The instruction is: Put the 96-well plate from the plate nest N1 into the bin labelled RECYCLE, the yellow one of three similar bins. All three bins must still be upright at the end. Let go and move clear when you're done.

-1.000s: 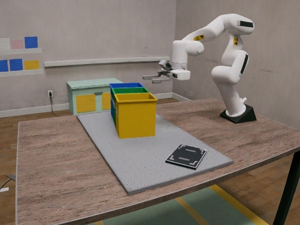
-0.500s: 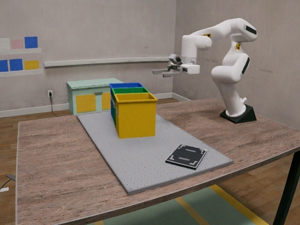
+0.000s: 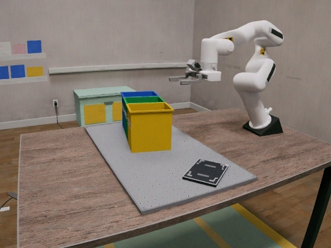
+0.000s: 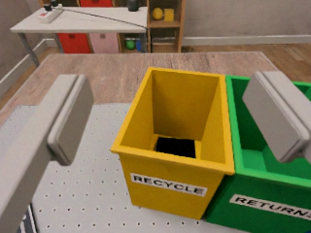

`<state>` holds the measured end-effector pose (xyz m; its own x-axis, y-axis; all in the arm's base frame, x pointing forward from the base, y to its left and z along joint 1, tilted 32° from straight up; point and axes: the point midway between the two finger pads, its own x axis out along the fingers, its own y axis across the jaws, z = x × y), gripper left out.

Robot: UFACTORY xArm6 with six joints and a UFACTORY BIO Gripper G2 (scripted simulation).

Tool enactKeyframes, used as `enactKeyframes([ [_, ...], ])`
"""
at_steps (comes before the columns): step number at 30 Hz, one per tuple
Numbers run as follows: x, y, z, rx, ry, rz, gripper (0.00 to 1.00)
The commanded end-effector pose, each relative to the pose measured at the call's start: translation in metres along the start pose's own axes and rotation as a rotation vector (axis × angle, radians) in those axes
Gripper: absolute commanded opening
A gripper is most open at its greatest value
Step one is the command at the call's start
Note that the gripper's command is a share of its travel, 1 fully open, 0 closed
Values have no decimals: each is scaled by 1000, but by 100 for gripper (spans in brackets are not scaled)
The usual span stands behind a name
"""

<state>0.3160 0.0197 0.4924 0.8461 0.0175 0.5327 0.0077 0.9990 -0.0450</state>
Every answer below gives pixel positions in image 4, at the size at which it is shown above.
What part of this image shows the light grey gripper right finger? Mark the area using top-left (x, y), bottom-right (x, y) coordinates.
top-left (243, 71), bottom-right (311, 164)

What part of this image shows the green bin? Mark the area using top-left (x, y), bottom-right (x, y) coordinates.
top-left (207, 75), bottom-right (311, 233)

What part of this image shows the yellow recycle bin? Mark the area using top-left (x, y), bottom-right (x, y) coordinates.
top-left (111, 67), bottom-right (234, 220)

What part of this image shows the black well plate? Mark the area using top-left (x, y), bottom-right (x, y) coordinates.
top-left (156, 137), bottom-right (195, 159)

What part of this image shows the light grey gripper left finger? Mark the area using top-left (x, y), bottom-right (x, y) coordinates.
top-left (0, 74), bottom-right (94, 233)

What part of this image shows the grey flat base plate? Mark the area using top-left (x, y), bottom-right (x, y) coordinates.
top-left (0, 103), bottom-right (250, 233)

